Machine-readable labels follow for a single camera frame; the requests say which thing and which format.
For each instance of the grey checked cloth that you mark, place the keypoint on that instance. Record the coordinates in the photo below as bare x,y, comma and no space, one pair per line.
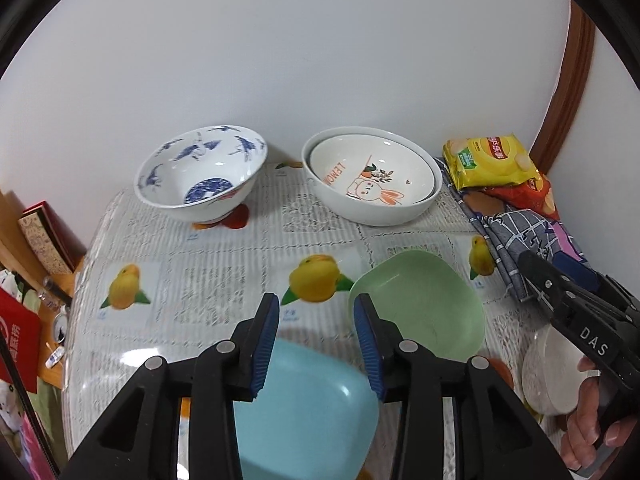
520,240

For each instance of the cardboard box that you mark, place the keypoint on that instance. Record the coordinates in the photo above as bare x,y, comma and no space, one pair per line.
10,230

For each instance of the red chip bag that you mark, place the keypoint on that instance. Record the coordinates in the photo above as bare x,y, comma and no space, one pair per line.
530,197

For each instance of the fruit print tablecloth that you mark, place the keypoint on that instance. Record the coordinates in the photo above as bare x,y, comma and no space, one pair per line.
210,280

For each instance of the red patterned box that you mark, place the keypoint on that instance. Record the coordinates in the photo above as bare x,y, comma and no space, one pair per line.
47,240

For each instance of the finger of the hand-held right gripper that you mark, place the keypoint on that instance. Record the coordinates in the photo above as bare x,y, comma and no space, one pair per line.
542,280

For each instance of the large white ceramic bowl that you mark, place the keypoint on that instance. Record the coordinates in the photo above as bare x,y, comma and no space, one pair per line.
380,212

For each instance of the brown wooden door frame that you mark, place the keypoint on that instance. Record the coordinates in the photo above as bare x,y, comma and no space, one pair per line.
565,100

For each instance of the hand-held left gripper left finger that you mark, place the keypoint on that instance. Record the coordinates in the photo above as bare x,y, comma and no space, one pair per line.
265,340

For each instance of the light blue plastic plate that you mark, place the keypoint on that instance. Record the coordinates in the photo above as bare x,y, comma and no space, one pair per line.
310,410

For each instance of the red paper packet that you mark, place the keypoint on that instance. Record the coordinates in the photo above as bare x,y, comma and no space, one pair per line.
17,340

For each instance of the green plastic plate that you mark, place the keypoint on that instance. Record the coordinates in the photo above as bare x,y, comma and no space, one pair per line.
425,300

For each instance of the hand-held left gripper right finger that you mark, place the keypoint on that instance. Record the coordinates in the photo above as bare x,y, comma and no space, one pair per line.
364,340

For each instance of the yellow chip bag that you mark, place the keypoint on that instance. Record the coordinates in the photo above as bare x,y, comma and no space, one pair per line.
490,160

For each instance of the blue patterned porcelain bowl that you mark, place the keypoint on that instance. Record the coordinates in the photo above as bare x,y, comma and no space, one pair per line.
200,175

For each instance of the white rabbit print bowl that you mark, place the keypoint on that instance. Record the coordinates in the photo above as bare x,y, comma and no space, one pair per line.
370,170

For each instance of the person's right hand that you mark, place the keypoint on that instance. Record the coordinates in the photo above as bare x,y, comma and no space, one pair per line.
582,425

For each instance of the plain white deep bowl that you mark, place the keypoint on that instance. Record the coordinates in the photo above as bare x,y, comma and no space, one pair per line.
550,380

